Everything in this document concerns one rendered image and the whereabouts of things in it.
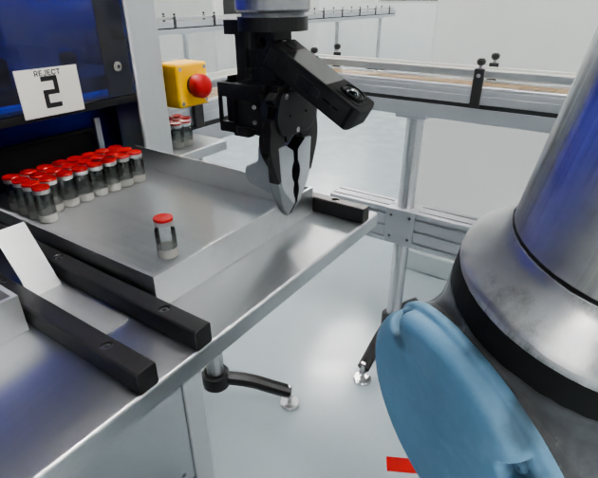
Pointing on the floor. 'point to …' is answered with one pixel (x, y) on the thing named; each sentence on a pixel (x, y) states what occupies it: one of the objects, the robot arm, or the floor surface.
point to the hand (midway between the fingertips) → (292, 205)
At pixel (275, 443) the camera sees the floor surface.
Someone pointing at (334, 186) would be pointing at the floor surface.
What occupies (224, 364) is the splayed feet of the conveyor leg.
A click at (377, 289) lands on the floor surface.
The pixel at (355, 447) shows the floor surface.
